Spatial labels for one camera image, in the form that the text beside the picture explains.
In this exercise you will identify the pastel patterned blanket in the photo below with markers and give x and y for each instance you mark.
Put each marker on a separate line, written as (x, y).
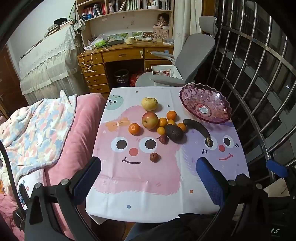
(34, 134)

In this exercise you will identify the stack of books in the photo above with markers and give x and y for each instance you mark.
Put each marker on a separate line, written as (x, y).
(57, 25)

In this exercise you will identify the wooden bookshelf hutch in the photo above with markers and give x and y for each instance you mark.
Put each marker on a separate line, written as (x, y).
(138, 20)

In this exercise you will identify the black trash bin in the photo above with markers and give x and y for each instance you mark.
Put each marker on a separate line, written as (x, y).
(121, 77)

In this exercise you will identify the cartoon printed tablecloth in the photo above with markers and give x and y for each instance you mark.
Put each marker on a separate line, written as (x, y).
(150, 180)

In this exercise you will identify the white storage box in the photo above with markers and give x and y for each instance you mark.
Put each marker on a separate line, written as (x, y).
(166, 70)

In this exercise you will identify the pink blanket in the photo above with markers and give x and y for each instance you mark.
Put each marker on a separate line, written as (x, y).
(78, 139)

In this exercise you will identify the white curtain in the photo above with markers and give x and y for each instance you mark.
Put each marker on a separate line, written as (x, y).
(185, 18)

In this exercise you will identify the wooden desk with drawers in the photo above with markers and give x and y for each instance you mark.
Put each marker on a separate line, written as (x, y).
(120, 54)

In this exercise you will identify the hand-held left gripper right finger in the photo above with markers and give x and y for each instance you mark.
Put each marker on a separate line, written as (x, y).
(209, 183)

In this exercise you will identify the beige paper sheet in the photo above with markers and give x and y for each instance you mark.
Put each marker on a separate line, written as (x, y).
(277, 187)

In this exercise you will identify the metal window bars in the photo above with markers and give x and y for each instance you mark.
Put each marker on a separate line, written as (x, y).
(265, 148)

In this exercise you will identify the wooden bookshelf with books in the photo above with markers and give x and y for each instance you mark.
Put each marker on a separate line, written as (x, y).
(97, 10)

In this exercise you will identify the yellow apple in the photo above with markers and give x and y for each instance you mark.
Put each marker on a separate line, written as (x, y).
(149, 103)

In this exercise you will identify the beige mug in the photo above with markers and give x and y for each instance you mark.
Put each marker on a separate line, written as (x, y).
(130, 40)

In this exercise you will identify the red apple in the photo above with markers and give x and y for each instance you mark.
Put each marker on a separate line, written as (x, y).
(149, 120)

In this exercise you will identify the brown haired doll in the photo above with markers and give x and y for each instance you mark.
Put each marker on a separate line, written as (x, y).
(163, 19)

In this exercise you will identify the grey white pouch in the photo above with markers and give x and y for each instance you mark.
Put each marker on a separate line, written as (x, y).
(79, 25)

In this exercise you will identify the pink glass bowl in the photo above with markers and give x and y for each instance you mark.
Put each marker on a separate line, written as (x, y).
(208, 102)

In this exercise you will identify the dark overripe banana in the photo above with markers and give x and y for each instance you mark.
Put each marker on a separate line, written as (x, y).
(198, 129)

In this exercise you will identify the white lace furniture cover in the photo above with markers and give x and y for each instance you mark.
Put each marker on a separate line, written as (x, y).
(50, 62)

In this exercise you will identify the white patterned box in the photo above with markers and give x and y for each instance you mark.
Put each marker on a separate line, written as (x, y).
(160, 33)

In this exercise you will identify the red bag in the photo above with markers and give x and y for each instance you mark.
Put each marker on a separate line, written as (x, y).
(135, 78)

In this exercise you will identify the red date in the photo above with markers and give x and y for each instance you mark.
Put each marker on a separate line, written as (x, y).
(163, 139)
(154, 157)

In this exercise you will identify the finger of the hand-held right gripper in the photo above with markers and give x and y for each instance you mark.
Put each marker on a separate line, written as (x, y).
(276, 168)

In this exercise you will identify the dark wooden door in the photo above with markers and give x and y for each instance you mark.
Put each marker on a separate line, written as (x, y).
(7, 81)

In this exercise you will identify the dark green avocado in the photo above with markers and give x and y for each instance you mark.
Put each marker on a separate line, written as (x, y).
(174, 132)

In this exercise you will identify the small orange tangerine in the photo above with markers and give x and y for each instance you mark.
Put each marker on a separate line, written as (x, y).
(182, 126)
(162, 122)
(161, 130)
(171, 122)

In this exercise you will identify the black tablet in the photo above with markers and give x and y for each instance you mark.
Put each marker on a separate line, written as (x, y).
(114, 42)

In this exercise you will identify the green tissue pack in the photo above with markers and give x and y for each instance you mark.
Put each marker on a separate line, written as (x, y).
(100, 42)

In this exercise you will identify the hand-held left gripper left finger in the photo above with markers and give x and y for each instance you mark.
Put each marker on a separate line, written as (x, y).
(86, 183)

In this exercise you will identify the grey office chair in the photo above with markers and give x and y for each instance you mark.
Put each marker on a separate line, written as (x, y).
(192, 53)

